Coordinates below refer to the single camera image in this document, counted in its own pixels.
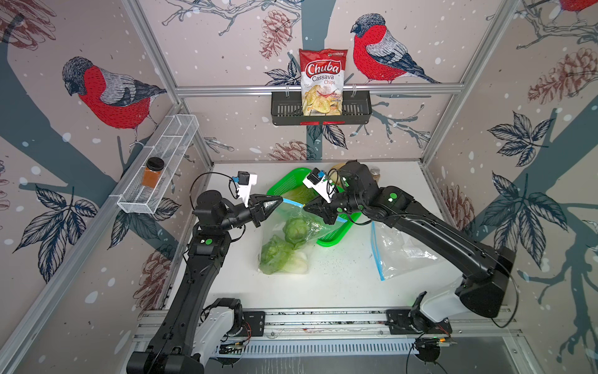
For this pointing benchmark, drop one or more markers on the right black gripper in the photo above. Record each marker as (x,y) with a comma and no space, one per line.
(321,206)

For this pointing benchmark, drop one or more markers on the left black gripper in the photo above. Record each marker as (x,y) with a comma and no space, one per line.
(255,209)

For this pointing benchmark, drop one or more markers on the green plastic basket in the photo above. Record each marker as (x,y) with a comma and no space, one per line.
(294,180)

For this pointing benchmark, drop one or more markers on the clear zipper bag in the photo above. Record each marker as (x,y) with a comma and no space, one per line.
(397,253)
(290,209)

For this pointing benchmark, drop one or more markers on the chinese cabbage front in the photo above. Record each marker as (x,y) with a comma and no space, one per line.
(279,256)

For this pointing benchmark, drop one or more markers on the chinese cabbage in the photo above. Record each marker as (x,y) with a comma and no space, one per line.
(279,256)
(297,231)

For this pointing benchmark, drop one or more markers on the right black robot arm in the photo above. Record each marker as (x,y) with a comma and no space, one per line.
(486,272)

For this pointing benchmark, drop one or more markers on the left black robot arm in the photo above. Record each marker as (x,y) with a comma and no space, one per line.
(191,331)

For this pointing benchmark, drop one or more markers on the red Chuba chips bag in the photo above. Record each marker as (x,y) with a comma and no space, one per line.
(322,81)

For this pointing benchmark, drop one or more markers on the brown spice shaker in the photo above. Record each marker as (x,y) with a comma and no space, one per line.
(375,173)

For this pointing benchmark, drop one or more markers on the orange spice jar black lid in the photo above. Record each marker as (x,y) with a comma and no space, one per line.
(152,172)

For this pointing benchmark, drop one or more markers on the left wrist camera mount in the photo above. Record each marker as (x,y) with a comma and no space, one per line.
(245,181)

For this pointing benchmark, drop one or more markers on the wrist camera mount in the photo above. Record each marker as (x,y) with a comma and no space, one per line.
(245,181)
(318,181)

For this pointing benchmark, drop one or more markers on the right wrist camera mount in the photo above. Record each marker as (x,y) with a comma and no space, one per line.
(318,181)

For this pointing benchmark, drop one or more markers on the black hanging wire basket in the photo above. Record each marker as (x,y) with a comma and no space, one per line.
(286,110)

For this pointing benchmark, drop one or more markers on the white wire shelf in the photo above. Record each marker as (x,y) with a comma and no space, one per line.
(171,146)

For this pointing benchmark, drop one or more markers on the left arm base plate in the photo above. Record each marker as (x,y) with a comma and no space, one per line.
(254,322)

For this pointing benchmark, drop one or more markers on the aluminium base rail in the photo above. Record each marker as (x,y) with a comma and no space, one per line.
(356,331)

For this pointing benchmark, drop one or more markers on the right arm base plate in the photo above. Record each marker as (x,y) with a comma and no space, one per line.
(405,321)

